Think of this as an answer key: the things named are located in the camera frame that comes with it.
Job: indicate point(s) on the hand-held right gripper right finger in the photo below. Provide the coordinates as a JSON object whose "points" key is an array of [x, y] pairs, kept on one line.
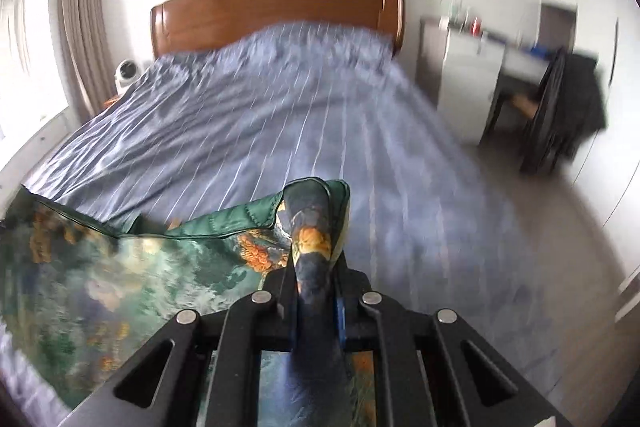
{"points": [[341, 319]]}

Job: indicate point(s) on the window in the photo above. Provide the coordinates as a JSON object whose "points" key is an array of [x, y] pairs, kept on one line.
{"points": [[25, 57]]}

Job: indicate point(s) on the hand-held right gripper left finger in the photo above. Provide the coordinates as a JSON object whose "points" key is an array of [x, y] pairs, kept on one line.
{"points": [[280, 307]]}

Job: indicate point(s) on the wooden nightstand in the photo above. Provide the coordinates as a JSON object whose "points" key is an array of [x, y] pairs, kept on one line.
{"points": [[112, 102]]}

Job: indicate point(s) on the beige curtain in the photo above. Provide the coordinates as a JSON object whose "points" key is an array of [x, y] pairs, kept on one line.
{"points": [[82, 32]]}

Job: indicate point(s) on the blue desk clutter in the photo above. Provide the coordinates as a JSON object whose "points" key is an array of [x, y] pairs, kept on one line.
{"points": [[536, 52]]}

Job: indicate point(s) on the wooden bed headboard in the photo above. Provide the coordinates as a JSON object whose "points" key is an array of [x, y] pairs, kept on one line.
{"points": [[270, 7]]}

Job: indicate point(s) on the small white fan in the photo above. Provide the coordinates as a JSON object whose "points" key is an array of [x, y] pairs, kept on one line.
{"points": [[126, 73]]}

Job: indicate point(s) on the black jacket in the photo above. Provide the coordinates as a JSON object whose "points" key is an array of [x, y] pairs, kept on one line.
{"points": [[580, 102]]}

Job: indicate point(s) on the clear bottles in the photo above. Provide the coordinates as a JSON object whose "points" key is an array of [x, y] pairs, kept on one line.
{"points": [[457, 18]]}

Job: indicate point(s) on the green printed padded jacket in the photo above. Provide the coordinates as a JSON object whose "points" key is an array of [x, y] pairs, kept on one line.
{"points": [[125, 282]]}

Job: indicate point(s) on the red can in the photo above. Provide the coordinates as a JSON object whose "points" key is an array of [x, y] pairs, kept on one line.
{"points": [[475, 25]]}

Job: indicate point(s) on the bed with blue checked duvet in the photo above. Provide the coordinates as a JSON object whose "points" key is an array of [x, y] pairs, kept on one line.
{"points": [[250, 117]]}

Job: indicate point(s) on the white desk with drawer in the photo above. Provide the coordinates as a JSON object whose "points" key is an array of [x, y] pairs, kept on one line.
{"points": [[465, 77]]}

